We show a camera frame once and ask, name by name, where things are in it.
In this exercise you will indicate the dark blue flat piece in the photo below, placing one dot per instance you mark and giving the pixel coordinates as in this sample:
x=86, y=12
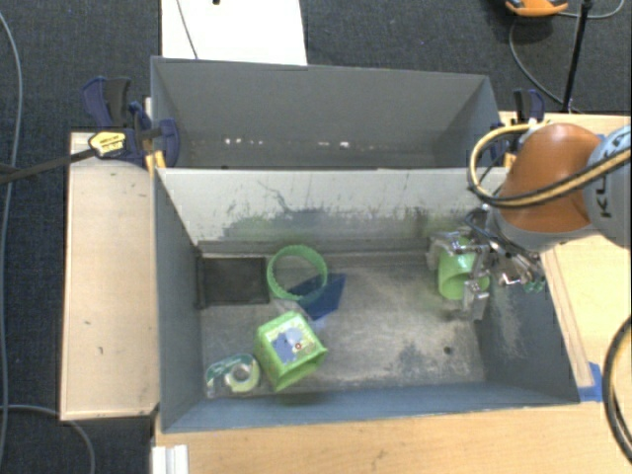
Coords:
x=328, y=296

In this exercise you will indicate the dark green flat block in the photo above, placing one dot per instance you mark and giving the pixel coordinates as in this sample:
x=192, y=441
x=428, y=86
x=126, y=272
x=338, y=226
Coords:
x=232, y=279

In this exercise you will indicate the grey metal bin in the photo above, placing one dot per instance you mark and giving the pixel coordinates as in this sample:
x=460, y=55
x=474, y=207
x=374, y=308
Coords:
x=385, y=343

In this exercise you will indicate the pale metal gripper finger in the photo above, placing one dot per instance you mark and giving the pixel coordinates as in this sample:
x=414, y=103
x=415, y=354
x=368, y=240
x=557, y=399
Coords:
x=475, y=299
x=451, y=247

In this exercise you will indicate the clear tape dispenser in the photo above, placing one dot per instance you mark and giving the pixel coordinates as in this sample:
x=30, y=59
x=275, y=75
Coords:
x=234, y=375

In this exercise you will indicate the pale wood board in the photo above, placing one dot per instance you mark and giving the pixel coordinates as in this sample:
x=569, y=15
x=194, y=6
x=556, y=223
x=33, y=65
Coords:
x=108, y=284

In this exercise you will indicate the light green plastic cup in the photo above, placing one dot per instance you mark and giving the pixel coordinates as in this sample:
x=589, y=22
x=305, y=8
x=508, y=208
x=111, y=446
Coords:
x=455, y=274

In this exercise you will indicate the green printed cube box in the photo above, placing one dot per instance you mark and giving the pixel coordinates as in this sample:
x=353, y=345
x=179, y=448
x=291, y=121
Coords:
x=289, y=348

